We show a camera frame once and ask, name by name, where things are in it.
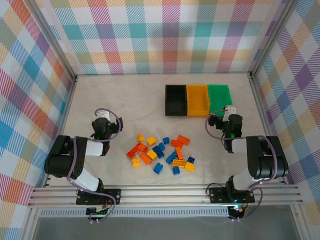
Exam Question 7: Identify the green plastic bin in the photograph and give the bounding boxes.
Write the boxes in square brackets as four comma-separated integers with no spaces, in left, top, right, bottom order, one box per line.
[206,84,235,119]

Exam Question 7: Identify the yellow plastic bin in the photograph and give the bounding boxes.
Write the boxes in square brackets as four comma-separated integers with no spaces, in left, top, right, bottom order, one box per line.
[186,84,211,117]

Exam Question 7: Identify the black plastic bin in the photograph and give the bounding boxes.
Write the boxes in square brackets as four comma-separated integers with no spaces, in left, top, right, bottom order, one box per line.
[164,84,188,117]

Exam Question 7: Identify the small controller circuit board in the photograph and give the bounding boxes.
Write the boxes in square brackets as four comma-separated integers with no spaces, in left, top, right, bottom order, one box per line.
[228,204,247,216]
[86,204,111,218]

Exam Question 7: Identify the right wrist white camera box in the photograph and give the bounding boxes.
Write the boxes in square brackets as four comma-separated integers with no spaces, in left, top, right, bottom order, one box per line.
[223,104,237,116]

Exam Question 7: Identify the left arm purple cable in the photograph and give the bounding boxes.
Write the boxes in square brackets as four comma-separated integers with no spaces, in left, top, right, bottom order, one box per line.
[66,108,124,223]

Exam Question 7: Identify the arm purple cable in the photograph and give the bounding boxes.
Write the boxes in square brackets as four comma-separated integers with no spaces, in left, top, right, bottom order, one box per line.
[204,109,278,223]
[66,108,124,223]

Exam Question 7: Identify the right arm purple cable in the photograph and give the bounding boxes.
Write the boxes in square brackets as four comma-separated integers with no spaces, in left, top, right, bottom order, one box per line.
[204,109,278,223]

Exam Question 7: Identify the aluminium table side rail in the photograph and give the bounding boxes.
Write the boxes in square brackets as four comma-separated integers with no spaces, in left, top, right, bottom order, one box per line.
[248,72,288,185]
[42,76,79,188]

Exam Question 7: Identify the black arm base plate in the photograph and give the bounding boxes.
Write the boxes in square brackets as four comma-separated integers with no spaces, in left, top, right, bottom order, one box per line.
[76,188,122,206]
[208,186,256,204]

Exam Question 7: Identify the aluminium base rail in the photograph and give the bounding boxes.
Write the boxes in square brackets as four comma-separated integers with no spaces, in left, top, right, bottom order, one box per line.
[27,183,303,208]

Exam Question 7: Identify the aluminium frame post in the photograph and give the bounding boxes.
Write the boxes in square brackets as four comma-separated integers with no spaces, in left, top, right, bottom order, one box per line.
[26,0,79,83]
[248,0,300,77]

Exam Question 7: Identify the grey slotted cable duct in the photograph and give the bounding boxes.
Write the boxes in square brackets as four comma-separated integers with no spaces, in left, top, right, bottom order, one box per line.
[39,208,231,218]

